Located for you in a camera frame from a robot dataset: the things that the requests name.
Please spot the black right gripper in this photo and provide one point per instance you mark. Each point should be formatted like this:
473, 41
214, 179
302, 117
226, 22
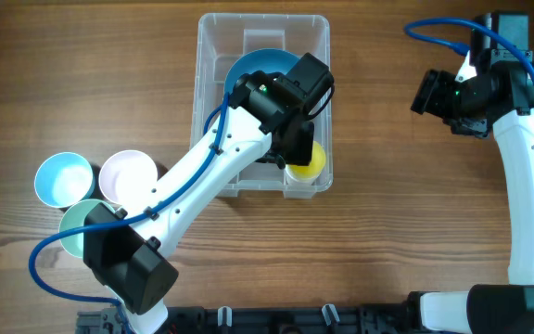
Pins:
428, 97

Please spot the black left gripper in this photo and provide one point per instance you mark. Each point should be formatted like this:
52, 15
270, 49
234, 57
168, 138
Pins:
303, 152

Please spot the yellow plastic cup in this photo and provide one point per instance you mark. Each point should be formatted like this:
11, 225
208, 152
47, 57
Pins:
316, 165

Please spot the cream plastic cup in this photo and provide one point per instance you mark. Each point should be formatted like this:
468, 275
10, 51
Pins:
294, 179

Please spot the blue bowl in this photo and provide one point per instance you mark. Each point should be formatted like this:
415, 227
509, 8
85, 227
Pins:
268, 60

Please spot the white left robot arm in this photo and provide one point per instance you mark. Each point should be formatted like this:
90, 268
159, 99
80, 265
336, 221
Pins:
265, 117

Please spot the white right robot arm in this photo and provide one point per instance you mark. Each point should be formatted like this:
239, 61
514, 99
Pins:
498, 102

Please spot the clear plastic storage bin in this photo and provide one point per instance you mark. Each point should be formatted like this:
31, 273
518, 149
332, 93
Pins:
224, 38

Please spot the pink plastic cup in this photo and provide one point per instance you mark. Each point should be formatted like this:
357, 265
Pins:
127, 175

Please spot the light blue plastic cup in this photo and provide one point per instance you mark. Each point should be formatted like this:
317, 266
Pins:
64, 179

